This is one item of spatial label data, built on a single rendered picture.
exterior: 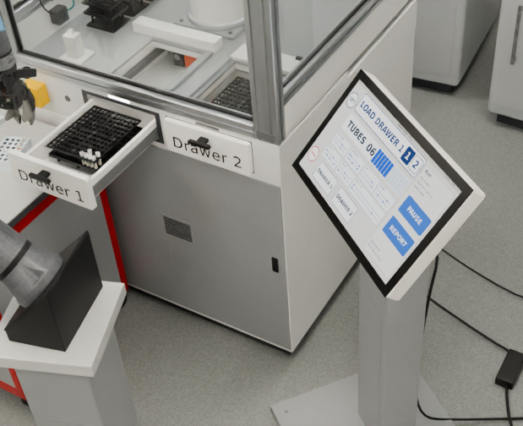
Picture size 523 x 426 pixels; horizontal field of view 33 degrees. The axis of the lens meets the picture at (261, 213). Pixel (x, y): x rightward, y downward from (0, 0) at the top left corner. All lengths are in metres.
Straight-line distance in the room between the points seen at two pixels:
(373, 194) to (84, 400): 0.92
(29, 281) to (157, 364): 1.08
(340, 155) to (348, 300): 1.17
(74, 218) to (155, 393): 0.66
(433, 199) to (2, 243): 0.99
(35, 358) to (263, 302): 0.94
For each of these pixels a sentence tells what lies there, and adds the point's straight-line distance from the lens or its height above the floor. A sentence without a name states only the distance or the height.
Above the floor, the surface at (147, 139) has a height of 0.86.
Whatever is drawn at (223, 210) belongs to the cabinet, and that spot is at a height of 0.62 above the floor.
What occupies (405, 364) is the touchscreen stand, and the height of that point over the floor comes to 0.43.
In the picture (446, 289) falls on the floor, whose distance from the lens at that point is 3.35.
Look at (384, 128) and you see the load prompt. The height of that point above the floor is 1.16.
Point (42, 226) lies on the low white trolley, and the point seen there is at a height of 0.64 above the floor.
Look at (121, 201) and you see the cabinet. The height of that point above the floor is 0.50.
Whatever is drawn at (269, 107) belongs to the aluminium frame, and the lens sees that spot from 2.37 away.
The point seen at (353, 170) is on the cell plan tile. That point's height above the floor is 1.06.
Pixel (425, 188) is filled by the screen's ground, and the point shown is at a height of 1.14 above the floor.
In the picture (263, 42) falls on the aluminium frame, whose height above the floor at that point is 1.26.
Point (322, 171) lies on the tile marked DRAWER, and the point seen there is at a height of 1.01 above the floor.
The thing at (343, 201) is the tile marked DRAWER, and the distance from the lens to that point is 2.15.
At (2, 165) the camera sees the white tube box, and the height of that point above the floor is 0.78.
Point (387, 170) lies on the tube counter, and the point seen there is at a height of 1.11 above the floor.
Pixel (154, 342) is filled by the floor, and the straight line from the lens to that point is 3.22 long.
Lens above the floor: 2.42
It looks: 42 degrees down
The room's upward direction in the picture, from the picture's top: 5 degrees counter-clockwise
